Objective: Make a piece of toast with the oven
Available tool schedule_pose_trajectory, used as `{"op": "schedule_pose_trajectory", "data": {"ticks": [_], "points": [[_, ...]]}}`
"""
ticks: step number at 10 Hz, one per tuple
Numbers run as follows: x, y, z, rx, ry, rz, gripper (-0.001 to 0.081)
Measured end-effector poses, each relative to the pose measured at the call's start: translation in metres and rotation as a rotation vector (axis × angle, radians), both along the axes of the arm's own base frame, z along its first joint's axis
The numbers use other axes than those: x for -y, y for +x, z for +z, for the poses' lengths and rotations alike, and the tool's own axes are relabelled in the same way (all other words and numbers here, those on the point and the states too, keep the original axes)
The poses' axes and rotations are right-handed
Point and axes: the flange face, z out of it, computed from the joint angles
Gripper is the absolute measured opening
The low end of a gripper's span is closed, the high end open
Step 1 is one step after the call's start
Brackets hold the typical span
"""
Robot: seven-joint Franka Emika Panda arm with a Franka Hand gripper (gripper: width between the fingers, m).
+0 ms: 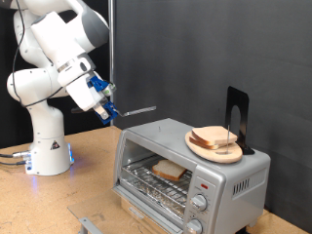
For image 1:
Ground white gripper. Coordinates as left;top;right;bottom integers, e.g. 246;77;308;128
66;72;110;121

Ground blue handled tongs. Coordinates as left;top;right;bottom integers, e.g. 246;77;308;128
70;100;157;126

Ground white bread slice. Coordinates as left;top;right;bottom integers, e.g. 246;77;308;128
190;125;239;146
151;159;188;182
188;136;222;151

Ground glass oven door with handle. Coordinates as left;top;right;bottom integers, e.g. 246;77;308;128
67;188;178;234

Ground silver oven knob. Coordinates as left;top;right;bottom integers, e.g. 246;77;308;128
185;217;204;234
189;193;209;213

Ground silver toaster oven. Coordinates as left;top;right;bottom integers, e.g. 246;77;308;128
111;117;272;234

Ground vertical metal pole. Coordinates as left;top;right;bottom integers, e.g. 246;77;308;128
107;0;115;127

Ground aluminium foil tray liner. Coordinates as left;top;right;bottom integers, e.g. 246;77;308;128
125;175;186;218

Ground round wooden plate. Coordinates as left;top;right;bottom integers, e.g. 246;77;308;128
184;131;244;165

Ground thin metal pin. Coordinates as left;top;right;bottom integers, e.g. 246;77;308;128
225;125;231;155

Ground black metal bookend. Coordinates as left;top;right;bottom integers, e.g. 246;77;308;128
224;86;256;156

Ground oven wire rack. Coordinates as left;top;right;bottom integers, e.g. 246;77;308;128
121;155;193;209

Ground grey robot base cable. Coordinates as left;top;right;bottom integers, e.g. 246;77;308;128
0;159;28;167
0;149;32;159

